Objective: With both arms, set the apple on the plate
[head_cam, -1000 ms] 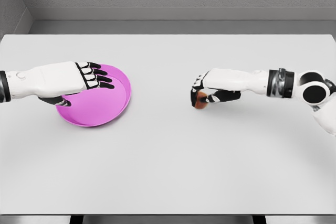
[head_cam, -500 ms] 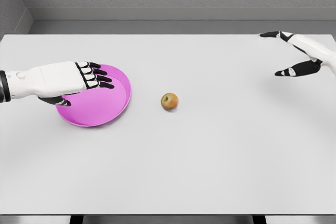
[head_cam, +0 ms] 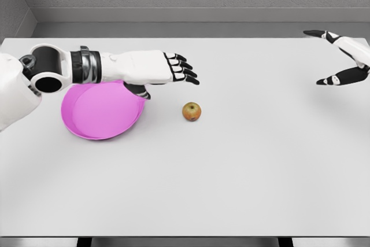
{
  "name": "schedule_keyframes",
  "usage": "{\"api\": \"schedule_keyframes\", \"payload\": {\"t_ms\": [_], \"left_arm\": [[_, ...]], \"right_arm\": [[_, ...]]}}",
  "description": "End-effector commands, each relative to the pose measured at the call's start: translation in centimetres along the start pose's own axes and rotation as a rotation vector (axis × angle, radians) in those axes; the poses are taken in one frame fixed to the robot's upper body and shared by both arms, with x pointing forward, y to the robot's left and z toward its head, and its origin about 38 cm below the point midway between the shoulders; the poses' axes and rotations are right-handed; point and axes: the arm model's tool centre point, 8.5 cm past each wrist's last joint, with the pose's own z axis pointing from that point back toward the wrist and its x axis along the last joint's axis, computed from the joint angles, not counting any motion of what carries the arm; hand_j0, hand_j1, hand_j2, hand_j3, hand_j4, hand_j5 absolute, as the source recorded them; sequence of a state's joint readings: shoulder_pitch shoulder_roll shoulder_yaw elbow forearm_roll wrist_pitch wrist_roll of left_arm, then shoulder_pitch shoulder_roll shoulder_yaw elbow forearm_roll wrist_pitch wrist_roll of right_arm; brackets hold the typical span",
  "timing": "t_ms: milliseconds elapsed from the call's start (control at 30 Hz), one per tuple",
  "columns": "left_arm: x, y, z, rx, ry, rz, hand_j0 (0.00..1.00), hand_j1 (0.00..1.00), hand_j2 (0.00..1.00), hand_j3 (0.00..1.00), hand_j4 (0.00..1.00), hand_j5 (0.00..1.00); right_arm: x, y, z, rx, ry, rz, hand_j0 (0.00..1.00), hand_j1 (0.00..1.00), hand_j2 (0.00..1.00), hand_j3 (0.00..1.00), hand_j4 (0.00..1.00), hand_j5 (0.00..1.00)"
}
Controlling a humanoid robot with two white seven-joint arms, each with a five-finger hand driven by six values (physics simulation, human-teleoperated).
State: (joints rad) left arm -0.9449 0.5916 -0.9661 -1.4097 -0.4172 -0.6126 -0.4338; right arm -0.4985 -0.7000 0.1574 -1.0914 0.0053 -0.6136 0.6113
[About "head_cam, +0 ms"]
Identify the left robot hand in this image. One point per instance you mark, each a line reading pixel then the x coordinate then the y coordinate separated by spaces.
pixel 150 67

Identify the pink plate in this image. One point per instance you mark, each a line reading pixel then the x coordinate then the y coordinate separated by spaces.
pixel 101 111

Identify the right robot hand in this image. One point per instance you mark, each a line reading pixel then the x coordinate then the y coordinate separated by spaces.
pixel 351 46

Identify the yellow-red apple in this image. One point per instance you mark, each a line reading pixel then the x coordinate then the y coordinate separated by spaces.
pixel 191 111

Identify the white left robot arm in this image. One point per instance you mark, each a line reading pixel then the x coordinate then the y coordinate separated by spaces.
pixel 86 67

